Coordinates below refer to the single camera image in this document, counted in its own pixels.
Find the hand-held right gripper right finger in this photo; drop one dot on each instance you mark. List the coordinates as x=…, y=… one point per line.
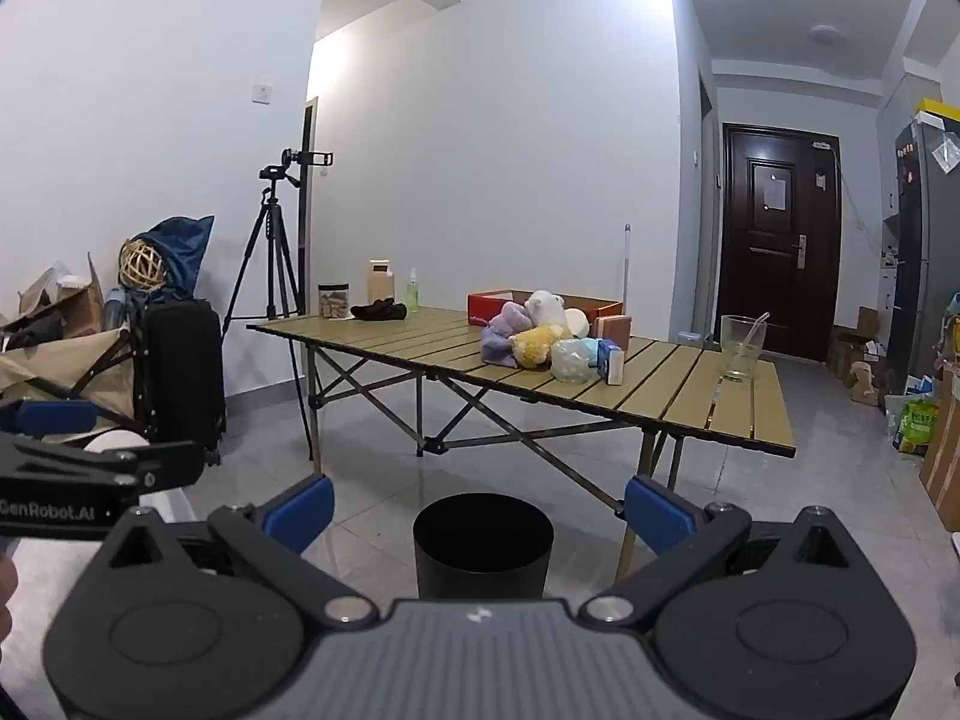
x=660, y=514

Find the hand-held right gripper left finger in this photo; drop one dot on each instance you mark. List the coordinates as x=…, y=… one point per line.
x=300, y=514

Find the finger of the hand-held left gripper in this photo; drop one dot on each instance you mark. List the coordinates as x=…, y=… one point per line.
x=56, y=417
x=172, y=465

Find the blue and white carton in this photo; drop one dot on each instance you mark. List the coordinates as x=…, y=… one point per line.
x=611, y=364

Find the clear plastic bag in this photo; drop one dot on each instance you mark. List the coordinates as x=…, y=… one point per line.
x=571, y=361

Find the black trash bin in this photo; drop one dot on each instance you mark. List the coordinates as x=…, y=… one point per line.
x=480, y=562

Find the small brown box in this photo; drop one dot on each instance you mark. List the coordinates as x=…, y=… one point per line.
x=381, y=283
x=615, y=330

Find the white round container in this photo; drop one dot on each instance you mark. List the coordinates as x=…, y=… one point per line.
x=577, y=322

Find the yellow fluffy toy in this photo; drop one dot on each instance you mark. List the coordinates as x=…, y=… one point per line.
x=536, y=345

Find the beige folding wagon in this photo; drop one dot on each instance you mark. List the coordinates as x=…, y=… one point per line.
x=60, y=371

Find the black suitcase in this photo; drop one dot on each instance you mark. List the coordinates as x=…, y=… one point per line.
x=184, y=375

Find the open cardboard box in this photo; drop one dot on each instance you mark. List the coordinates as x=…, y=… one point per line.
x=71, y=307

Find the tan slatted folding table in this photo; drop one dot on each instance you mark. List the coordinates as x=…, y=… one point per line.
x=675, y=382

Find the woven rattan ball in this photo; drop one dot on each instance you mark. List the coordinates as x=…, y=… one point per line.
x=141, y=265

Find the light blue soft item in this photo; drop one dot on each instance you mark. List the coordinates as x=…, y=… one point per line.
x=590, y=349

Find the clear glass pitcher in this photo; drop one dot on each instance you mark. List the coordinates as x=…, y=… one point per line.
x=741, y=349

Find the dark blue bag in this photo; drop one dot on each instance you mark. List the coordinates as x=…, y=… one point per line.
x=184, y=251

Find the clear snack jar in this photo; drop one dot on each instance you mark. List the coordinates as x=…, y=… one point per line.
x=334, y=302

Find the black cloth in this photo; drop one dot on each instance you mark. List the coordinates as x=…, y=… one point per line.
x=379, y=310

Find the white plush toy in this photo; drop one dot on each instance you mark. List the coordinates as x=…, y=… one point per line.
x=545, y=309

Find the green spray bottle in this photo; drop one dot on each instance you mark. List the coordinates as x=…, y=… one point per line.
x=412, y=296

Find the cardboard boxes by door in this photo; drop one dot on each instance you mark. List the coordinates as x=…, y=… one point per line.
x=859, y=364

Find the white pole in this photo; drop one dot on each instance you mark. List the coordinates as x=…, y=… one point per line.
x=627, y=262

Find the red cardboard box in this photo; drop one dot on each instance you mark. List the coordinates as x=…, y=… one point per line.
x=487, y=306

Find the green printed bag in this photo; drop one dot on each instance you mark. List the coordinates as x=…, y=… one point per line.
x=917, y=426

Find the large brown cardboard box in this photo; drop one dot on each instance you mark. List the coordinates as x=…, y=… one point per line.
x=943, y=442

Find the dark brown entrance door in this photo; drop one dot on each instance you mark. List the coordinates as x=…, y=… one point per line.
x=780, y=240

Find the grey black cabinet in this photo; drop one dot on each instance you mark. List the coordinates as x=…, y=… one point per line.
x=926, y=255

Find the yellow box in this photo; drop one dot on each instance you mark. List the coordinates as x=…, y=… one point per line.
x=941, y=109

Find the round ceiling lamp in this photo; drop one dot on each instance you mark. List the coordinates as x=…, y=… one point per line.
x=827, y=33

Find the black camera tripod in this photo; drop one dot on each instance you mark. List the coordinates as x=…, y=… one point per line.
x=274, y=240

